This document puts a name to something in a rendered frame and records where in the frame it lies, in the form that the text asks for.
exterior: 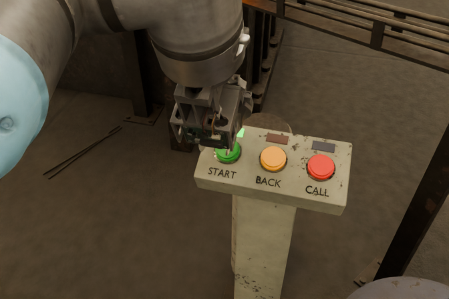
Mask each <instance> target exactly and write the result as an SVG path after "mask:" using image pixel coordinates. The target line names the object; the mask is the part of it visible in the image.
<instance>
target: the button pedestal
mask: <svg viewBox="0 0 449 299"><path fill-rule="evenodd" d="M242 128H243V129H245V130H244V133H243V137H236V140H235V141H236V142H237V143H238V144H239V147H240V154H239V156H238V158H237V159H235V160H234V161H232V162H223V161H221V160H219V159H218V158H217V156H216V153H215V148H213V147H205V149H204V150H203V151H202V152H200V156H199V159H198V163H197V165H196V169H195V173H194V179H195V182H196V184H197V187H198V188H202V189H206V190H212V191H216V192H222V193H226V194H232V195H236V196H237V236H236V256H235V285H234V286H233V285H229V284H227V285H226V288H225V291H224V296H223V299H288V298H282V297H280V295H281V289H282V285H283V278H284V274H285V268H286V263H287V257H288V253H289V246H290V243H291V236H292V232H293V226H294V221H295V215H296V211H297V208H303V209H307V210H313V211H317V212H323V213H327V214H334V215H338V216H340V215H341V214H342V212H343V210H344V208H345V207H346V203H347V191H348V184H349V171H350V164H351V151H352V144H351V143H347V142H343V141H335V140H331V139H323V138H319V137H311V136H307V135H299V134H295V133H287V132H282V131H275V130H270V129H263V128H258V127H251V126H246V125H243V127H242ZM267 133H274V134H279V135H286V136H289V140H288V144H287V145H284V144H280V143H273V142H268V141H266V137H267ZM313 140H315V141H322V142H327V143H334V144H335V153H331V152H324V151H319V150H315V149H312V143H313ZM271 146H275V147H279V148H281V149H282V150H283V151H284V152H285V155H286V162H285V165H284V166H283V167H282V168H281V169H279V170H275V171H272V170H268V169H266V168H265V167H264V166H263V165H262V163H261V154H262V152H263V150H264V149H266V148H267V147H271ZM318 154H322V155H325V156H328V157H329V158H331V160H332V161H333V163H334V171H333V173H332V175H331V176H330V177H329V178H327V179H324V180H319V179H317V178H314V177H313V176H312V175H311V174H310V173H309V171H308V163H309V160H310V159H311V158H312V157H313V156H315V155H318Z"/></svg>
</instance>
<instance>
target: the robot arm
mask: <svg viewBox="0 0 449 299"><path fill-rule="evenodd" d="M139 29H147V32H148V34H149V36H150V39H151V42H152V45H153V48H154V50H155V53H156V56H157V58H158V61H159V64H160V66H161V69H162V71H163V72H164V74H165V75H166V76H167V77H168V78H170V79H171V80H172V81H173V82H175V83H177V86H176V89H175V91H174V98H175V100H176V105H175V107H174V111H173V112H172V116H171V118H170V124H171V126H172V129H173V131H174V134H175V136H176V138H177V141H178V142H179V143H180V142H181V139H182V136H183V134H184V137H185V139H186V141H187V142H188V143H195V144H198V147H199V150H200V151H203V150H204V149H205V147H213V148H217V149H222V148H223V149H226V156H227V155H228V154H229V152H230V151H231V152H233V149H234V146H235V140H236V137H237V134H238V133H239V132H240V130H241V129H242V127H243V122H244V120H246V119H247V118H249V117H251V114H252V110H253V99H252V97H251V96H252V92H251V91H246V89H247V88H246V85H247V82H246V81H245V80H243V79H242V78H240V75H237V74H235V72H236V71H237V69H238V68H239V67H240V66H241V64H242V63H243V59H244V57H245V49H246V48H247V45H248V44H249V43H250V36H249V28H248V27H244V22H243V5H242V0H0V178H2V177H3V176H4V175H6V174H7V173H8V172H10V171H11V170H12V169H13V168H14V167H15V165H16V164H17V163H18V161H19V160H20V159H21V157H22V156H23V154H24V152H25V150H26V149H27V147H28V146H29V145H30V144H31V142H32V141H33V140H34V139H35V138H36V136H37V135H38V133H39V132H40V130H41V128H42V126H43V124H44V122H45V119H46V116H47V112H48V107H49V101H50V99H51V97H52V95H53V93H54V91H55V89H56V86H57V84H58V82H59V79H60V77H61V75H62V73H63V71H64V69H65V66H66V64H67V62H68V60H69V58H70V57H71V55H72V53H73V51H74V49H75V48H76V45H77V42H78V39H79V38H81V37H90V36H95V35H104V34H109V33H117V32H123V31H134V30H139ZM178 118H179V119H178ZM176 125H180V129H179V131H177V128H176Z"/></svg>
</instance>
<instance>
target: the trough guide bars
mask: <svg viewBox="0 0 449 299"><path fill-rule="evenodd" d="M269 1H272V2H276V3H277V16H276V17H278V18H280V19H284V15H285V6H288V7H292V8H295V9H299V10H302V11H306V12H308V13H312V14H315V15H319V16H322V17H325V18H328V19H332V20H335V21H338V22H342V23H345V24H348V25H352V26H354V27H359V28H361V29H365V30H368V31H372V33H371V41H370V45H369V48H370V49H374V50H376V51H380V47H381V46H382V41H383V38H384V35H385V36H388V37H391V38H394V39H398V40H400V41H405V42H407V43H411V44H414V45H418V46H420V47H425V48H427V49H431V50H434V51H437V52H440V53H444V54H447V55H449V47H446V46H443V45H439V44H437V43H432V42H430V41H426V40H423V39H419V38H416V37H412V36H409V35H405V34H403V33H402V32H403V30H404V31H409V32H412V33H416V34H418V35H423V36H426V37H430V38H432V39H437V40H440V41H444V42H447V43H449V31H448V30H445V29H440V28H437V27H433V26H429V25H425V24H422V23H417V22H415V21H410V20H407V19H406V16H409V17H413V18H416V19H421V20H424V21H429V22H432V23H437V24H440V25H445V26H447V27H449V19H445V18H442V17H437V16H434V15H429V14H426V13H421V12H418V11H413V10H410V9H405V8H402V7H396V6H393V5H388V4H385V3H380V2H377V1H372V0H347V1H352V2H355V3H359V4H362V5H367V6H370V7H375V8H378V9H383V10H386V11H391V12H393V13H394V16H392V15H387V14H384V13H380V12H377V11H372V10H369V9H364V8H362V7H357V6H354V5H350V4H347V3H342V2H339V1H334V0H297V3H295V2H292V1H288V0H269ZM305 2H306V3H310V4H313V5H317V6H320V7H324V8H327V9H331V10H334V11H338V12H341V13H345V14H348V15H353V16H355V17H359V18H362V19H367V20H369V21H373V25H370V24H368V23H364V22H361V21H357V20H354V19H350V18H347V17H343V16H340V15H336V14H333V13H330V12H326V11H322V10H320V9H316V8H313V7H309V6H306V5H305ZM386 25H387V26H390V27H392V28H391V30H389V29H385V26H386Z"/></svg>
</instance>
